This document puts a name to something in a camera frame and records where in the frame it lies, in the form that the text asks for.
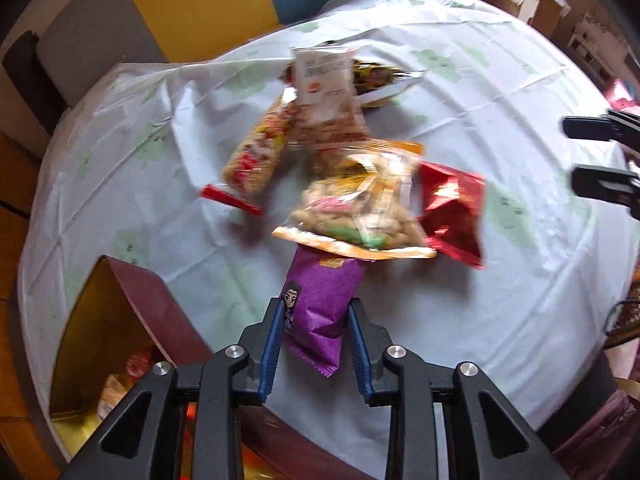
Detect maroon gold gift box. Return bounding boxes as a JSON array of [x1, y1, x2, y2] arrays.
[[49, 256, 359, 479]]

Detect shiny red foil packet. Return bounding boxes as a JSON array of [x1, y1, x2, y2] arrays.
[[419, 162, 486, 269]]

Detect brown gold foil packet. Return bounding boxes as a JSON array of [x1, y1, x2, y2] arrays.
[[352, 60, 424, 108]]

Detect grey yellow blue chair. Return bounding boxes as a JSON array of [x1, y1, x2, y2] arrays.
[[37, 0, 329, 105]]

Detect small red floral snack packet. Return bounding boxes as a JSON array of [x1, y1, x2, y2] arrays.
[[125, 346, 154, 382]]

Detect black chair back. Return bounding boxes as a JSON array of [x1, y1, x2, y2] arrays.
[[2, 30, 67, 136]]

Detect white green-cloud tablecloth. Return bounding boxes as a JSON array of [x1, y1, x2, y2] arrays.
[[17, 0, 639, 479]]

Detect white plastic stool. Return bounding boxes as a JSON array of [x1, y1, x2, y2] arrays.
[[567, 12, 639, 90]]

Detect white Ba Zhen packet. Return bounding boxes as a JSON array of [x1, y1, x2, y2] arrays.
[[293, 46, 370, 148]]

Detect purple snack packet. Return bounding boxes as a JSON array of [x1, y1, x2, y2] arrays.
[[281, 245, 368, 377]]

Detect red-end rice cracker bar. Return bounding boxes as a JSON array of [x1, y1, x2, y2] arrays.
[[200, 87, 296, 217]]

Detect orange-edged nut packet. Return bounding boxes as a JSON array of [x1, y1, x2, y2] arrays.
[[272, 140, 436, 261]]

